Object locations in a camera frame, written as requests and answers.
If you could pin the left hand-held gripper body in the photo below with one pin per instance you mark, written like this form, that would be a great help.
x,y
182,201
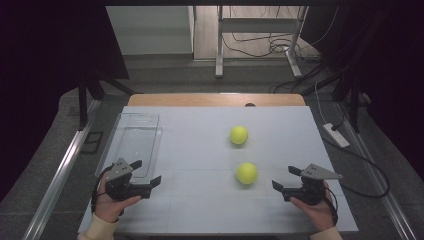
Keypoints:
x,y
121,186

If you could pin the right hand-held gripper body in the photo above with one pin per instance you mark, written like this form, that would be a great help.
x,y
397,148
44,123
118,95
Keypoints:
x,y
308,191

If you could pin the clear plastic container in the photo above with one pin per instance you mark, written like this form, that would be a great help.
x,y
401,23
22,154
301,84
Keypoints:
x,y
138,140

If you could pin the yellow tennis ball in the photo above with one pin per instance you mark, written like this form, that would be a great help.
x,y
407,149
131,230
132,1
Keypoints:
x,y
239,135
247,173

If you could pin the person's left hand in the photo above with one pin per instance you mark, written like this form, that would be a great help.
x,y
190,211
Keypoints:
x,y
111,206

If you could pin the person's right hand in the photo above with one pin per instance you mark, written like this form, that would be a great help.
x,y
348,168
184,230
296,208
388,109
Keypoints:
x,y
316,215

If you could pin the black floor plate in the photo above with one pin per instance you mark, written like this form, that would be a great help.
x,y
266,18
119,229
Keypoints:
x,y
92,142

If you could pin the white table mat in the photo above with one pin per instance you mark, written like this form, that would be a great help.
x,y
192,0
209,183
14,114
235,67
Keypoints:
x,y
200,206

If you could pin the white power strip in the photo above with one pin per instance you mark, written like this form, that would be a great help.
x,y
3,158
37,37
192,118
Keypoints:
x,y
336,136

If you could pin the black metal stand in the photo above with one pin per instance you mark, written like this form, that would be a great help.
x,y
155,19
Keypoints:
x,y
82,106
354,106

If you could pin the wooden table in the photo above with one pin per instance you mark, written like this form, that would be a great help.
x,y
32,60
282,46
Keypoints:
x,y
200,100

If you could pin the white panel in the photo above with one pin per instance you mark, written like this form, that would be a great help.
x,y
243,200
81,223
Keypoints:
x,y
150,30

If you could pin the dark curtain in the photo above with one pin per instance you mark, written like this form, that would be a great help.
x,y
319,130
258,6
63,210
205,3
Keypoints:
x,y
40,66
393,66

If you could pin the aluminium floor rail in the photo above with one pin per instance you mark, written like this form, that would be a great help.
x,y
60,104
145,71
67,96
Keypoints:
x,y
56,180
376,176

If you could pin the white metal desk frame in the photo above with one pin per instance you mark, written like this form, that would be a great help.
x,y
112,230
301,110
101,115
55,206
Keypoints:
x,y
220,43

